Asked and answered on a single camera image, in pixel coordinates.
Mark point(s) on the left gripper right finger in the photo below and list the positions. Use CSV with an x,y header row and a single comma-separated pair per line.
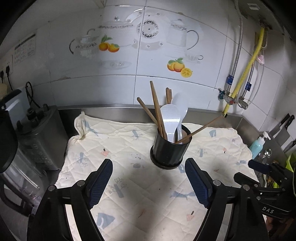
x,y
199,182

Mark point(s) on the long curved wooden spoon handle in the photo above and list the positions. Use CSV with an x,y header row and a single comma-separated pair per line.
x,y
199,130

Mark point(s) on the right angle valve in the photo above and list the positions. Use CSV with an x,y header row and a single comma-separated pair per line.
x,y
241,103

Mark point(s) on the left angle valve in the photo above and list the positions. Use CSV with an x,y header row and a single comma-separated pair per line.
x,y
224,95

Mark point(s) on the thick round wooden stick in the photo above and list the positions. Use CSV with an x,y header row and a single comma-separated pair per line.
x,y
148,112

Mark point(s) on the blue soap pump bottle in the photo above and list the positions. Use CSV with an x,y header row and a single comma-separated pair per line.
x,y
257,146

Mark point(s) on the white rice paddle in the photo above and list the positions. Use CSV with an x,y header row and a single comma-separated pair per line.
x,y
171,118

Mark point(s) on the wooden chopstick left in cup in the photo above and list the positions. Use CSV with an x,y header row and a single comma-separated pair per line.
x,y
158,112

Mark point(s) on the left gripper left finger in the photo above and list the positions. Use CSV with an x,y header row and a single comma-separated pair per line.
x,y
97,182

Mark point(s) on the thin wooden chopstick in cup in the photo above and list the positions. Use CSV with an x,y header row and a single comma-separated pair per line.
x,y
170,96

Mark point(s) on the cleaver knife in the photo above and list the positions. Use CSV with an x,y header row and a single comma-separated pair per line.
x,y
279,132

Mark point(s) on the wooden chopstick middle in cup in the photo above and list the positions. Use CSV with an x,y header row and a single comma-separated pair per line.
x,y
167,94

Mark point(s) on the angle valve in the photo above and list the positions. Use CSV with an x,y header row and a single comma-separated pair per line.
x,y
224,95
241,103

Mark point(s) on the black blender appliance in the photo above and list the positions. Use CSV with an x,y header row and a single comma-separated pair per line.
x,y
43,138

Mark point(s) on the black handled kitchen knife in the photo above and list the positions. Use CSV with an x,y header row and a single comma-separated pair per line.
x,y
289,146

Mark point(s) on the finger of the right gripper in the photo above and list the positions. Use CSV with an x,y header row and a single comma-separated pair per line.
x,y
278,173
242,179

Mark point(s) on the green plastic basket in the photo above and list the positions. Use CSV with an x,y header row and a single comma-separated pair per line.
x,y
290,163

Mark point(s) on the wall power socket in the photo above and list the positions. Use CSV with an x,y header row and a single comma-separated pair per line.
x,y
6,71

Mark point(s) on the black utensil holder cup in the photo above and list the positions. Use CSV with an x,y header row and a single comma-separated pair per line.
x,y
167,155

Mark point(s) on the clear blender jug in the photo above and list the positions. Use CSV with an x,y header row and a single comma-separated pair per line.
x,y
22,183

